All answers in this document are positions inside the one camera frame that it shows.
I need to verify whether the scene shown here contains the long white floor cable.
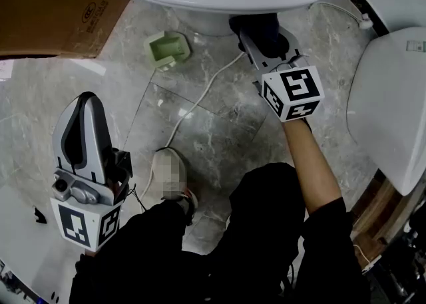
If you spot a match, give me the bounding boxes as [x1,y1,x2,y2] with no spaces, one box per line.
[138,51,246,212]

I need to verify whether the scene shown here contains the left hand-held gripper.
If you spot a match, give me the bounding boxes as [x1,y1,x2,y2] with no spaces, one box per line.
[49,92,134,253]

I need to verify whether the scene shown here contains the brown wooden platform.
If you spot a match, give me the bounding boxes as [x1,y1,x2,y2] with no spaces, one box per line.
[349,169,426,273]

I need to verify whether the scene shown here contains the white cord with wall plug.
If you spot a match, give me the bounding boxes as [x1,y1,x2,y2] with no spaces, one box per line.
[309,1,374,30]

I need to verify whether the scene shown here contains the person's black clothing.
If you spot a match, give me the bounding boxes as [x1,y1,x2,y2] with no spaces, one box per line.
[68,162,372,304]

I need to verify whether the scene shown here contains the thin white power strip cable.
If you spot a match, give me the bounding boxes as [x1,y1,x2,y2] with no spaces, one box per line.
[352,244,371,263]

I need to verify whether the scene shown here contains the white tankless smart toilet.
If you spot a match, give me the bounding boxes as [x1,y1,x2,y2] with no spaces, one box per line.
[345,26,426,197]

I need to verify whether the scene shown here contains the white power strip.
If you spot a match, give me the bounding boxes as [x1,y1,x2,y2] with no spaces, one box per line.
[361,254,382,275]

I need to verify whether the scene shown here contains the blue-grey wiping cloth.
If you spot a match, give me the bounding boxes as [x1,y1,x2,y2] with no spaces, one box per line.
[228,12,290,61]

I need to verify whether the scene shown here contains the person's left white shoe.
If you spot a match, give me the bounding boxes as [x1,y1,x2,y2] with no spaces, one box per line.
[146,148,200,227]

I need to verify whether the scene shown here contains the large brown cardboard box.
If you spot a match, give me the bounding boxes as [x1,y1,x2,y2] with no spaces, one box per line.
[0,0,132,60]

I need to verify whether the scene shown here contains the small black bracket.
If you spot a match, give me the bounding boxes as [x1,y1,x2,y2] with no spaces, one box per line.
[32,205,47,224]

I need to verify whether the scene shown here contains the pale green brush holder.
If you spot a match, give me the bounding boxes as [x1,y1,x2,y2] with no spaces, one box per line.
[143,29,193,73]

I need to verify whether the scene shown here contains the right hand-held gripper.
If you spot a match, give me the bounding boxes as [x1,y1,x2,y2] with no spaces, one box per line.
[238,25,326,123]

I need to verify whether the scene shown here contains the person's right forearm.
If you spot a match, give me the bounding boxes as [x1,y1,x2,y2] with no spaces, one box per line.
[282,118,343,216]

